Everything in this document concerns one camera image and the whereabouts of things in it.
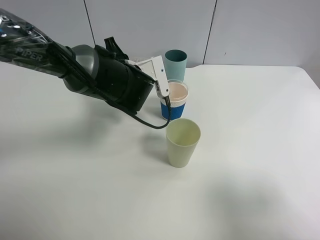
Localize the light green plastic cup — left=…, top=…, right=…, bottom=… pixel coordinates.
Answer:
left=166, top=118, right=201, bottom=168

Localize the black braided left camera cable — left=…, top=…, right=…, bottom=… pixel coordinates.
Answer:
left=51, top=42, right=172, bottom=130

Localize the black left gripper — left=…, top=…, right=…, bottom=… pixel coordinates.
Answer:
left=94, top=36, right=155, bottom=112

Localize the teal cylindrical cup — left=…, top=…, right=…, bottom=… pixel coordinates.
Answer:
left=163, top=49, right=188, bottom=82

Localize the blue sleeved cream cup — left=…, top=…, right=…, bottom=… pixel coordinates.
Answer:
left=168, top=79, right=189, bottom=121

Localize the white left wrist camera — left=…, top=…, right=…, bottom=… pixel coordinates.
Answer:
left=125, top=55, right=170, bottom=99

